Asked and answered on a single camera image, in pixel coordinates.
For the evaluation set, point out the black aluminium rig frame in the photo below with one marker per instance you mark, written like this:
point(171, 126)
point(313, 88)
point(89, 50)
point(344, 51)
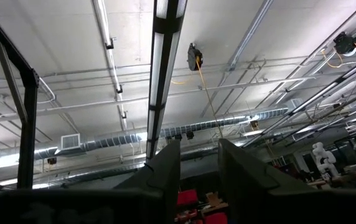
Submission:
point(28, 124)

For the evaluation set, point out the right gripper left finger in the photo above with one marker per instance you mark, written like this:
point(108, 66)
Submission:
point(168, 174)

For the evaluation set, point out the brown cardboard box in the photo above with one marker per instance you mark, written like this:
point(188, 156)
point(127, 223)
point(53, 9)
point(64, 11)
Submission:
point(214, 199)

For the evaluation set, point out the white air vent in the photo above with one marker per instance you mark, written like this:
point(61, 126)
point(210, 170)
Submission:
point(70, 142)

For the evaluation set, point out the red storage bin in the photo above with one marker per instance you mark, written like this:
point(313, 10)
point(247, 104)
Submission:
point(216, 218)
point(187, 197)

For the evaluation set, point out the white humanoid robot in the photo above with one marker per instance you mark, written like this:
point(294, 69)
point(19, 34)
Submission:
point(324, 158)

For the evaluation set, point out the silver air duct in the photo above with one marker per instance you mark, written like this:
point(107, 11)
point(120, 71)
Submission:
point(196, 126)

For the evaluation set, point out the white ceiling conduit pipe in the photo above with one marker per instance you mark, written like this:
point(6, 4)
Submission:
point(107, 49)

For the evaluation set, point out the grey ceiling pipe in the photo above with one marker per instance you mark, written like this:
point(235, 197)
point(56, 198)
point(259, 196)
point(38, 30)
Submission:
point(252, 28)

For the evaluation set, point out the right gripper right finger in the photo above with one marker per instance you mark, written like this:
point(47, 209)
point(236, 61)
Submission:
point(240, 180)

